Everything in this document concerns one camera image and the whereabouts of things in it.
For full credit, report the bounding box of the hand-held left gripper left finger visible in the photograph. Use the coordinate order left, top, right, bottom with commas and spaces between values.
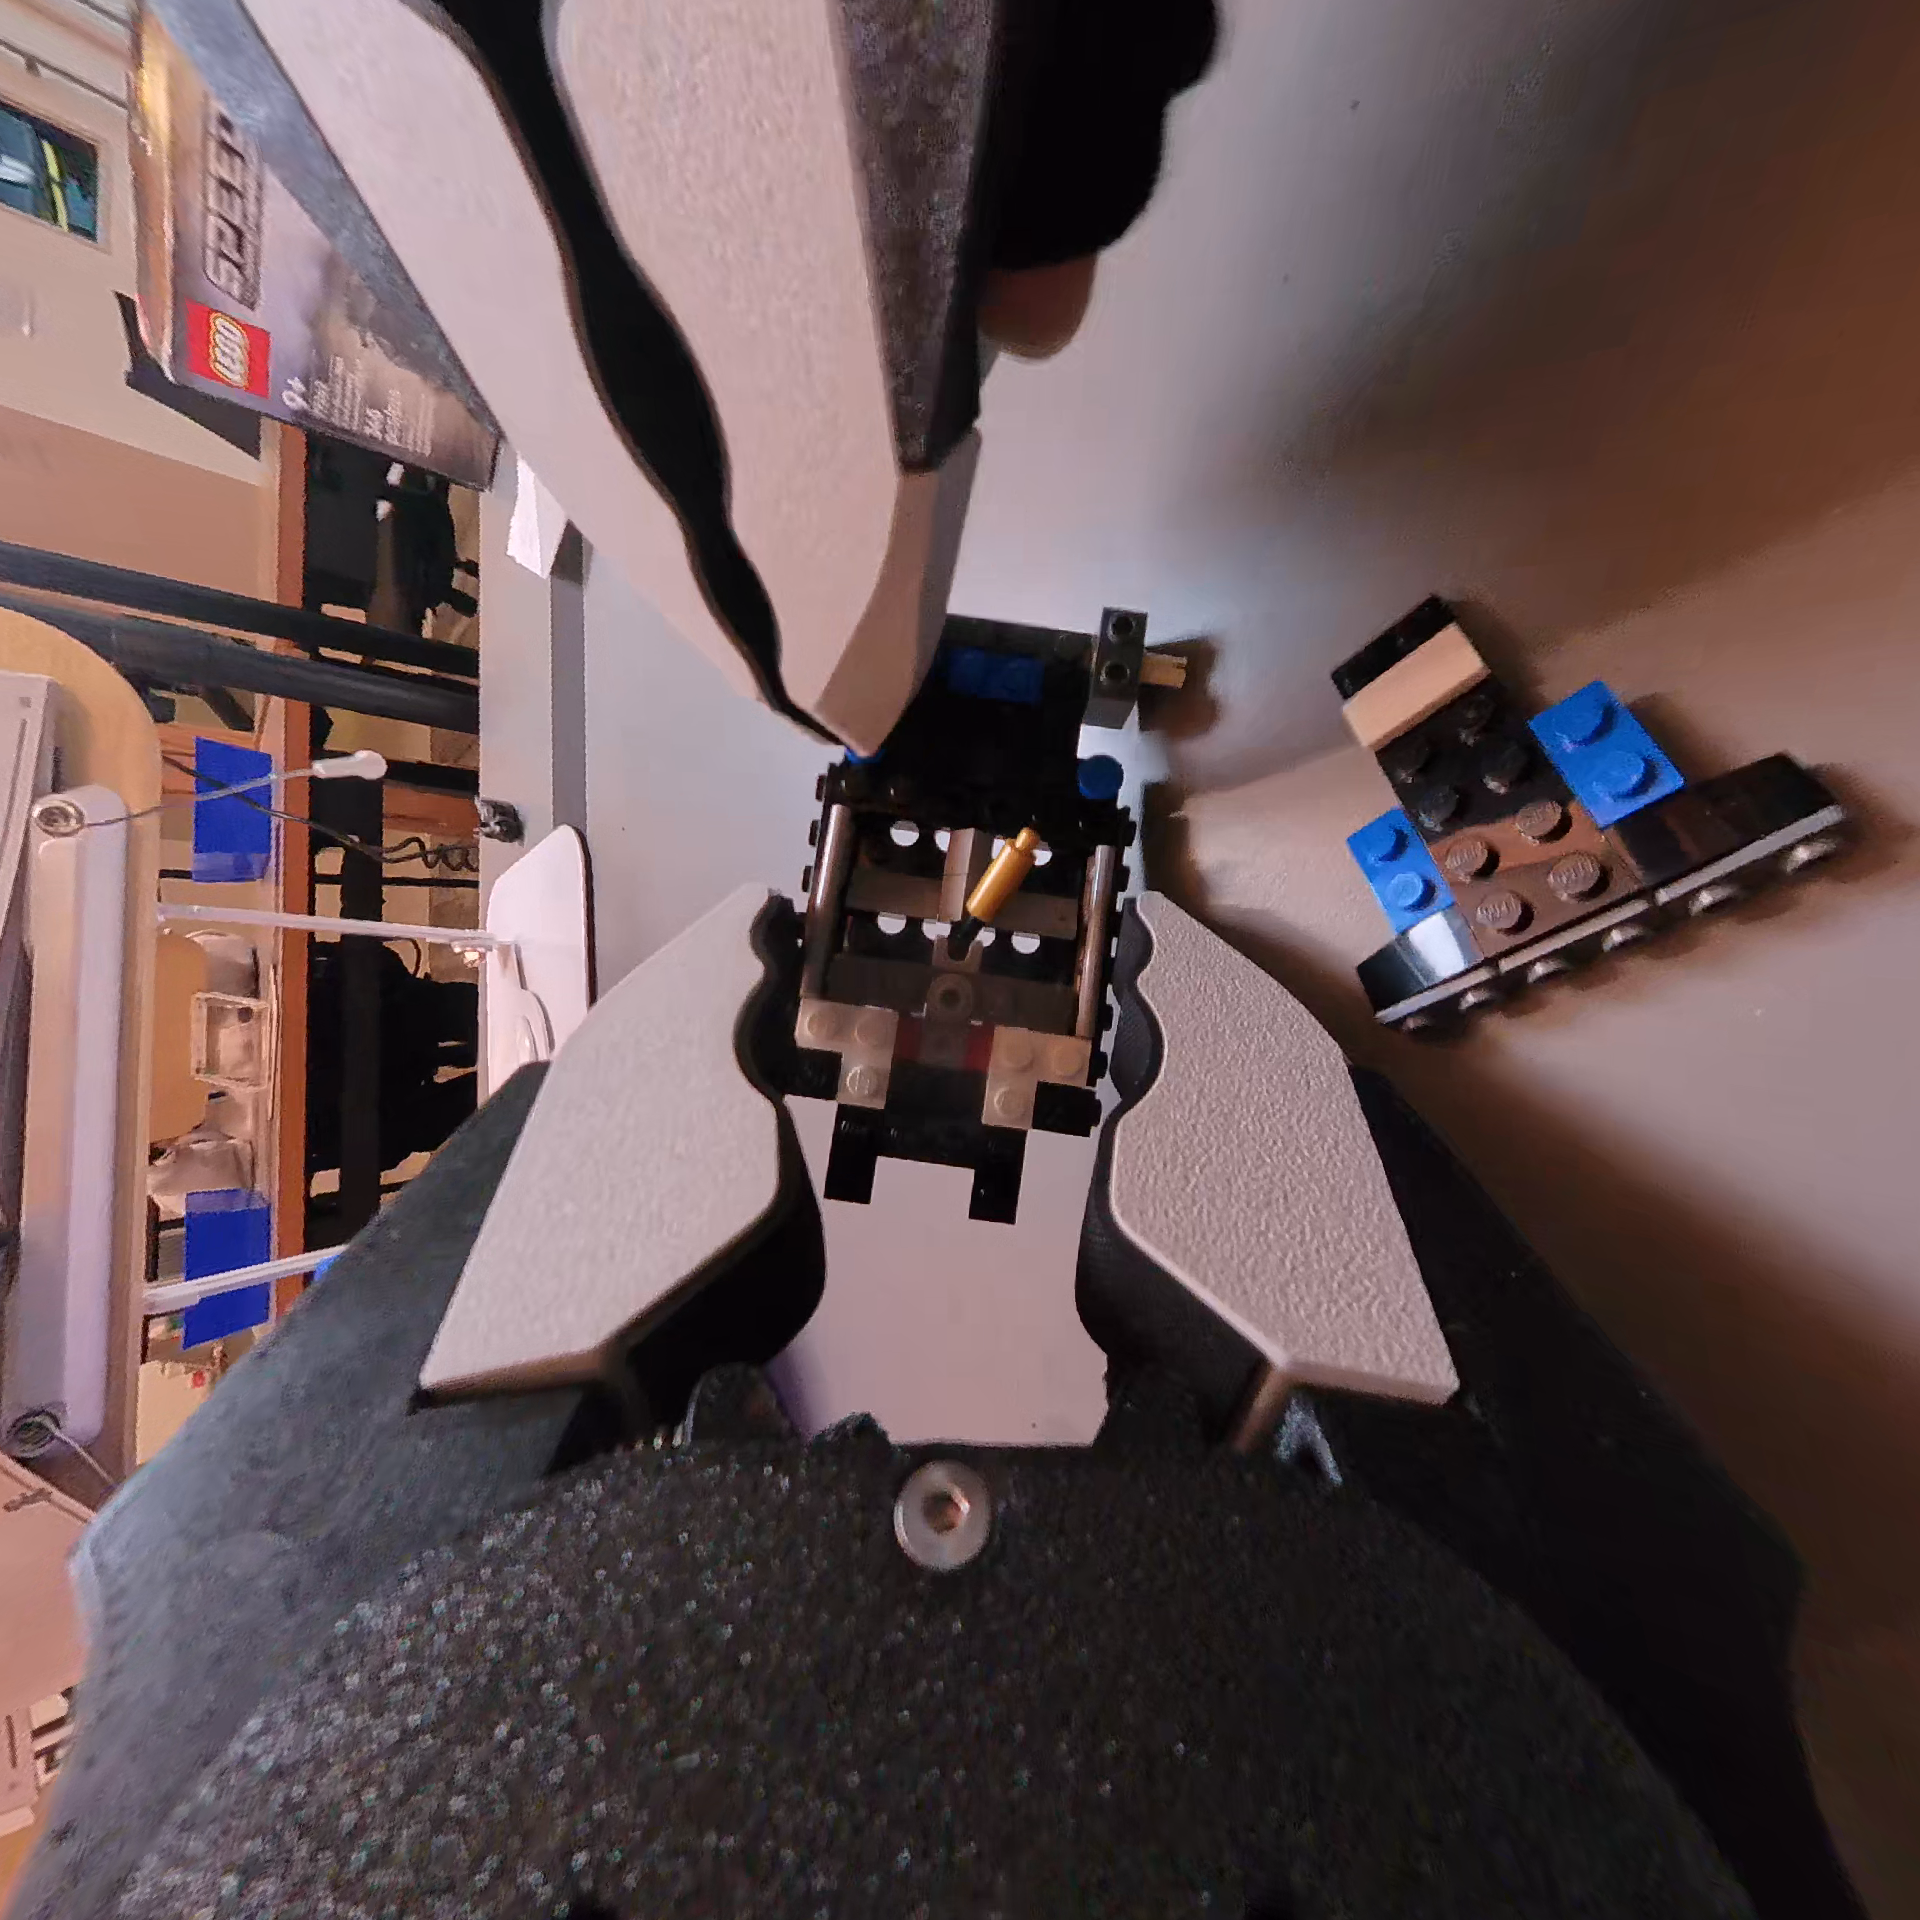
422, 886, 829, 1413

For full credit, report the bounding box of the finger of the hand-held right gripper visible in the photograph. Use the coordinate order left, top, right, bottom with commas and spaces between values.
241, 0, 813, 722
555, 0, 992, 752

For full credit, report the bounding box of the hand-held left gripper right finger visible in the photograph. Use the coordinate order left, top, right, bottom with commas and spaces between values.
1105, 895, 1464, 1417

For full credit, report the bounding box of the lego car model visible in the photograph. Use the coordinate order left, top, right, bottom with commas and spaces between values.
787, 600, 1203, 1215

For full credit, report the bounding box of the black blue lego subassembly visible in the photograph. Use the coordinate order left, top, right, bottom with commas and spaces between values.
1331, 591, 1854, 1037

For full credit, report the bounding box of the lego set box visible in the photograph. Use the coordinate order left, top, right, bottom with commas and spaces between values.
121, 0, 512, 495

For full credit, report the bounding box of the white book stand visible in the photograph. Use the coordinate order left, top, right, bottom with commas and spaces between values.
0, 676, 601, 1472

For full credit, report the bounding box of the small blue box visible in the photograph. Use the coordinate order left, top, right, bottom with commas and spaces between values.
177, 1186, 280, 1353
189, 736, 281, 878

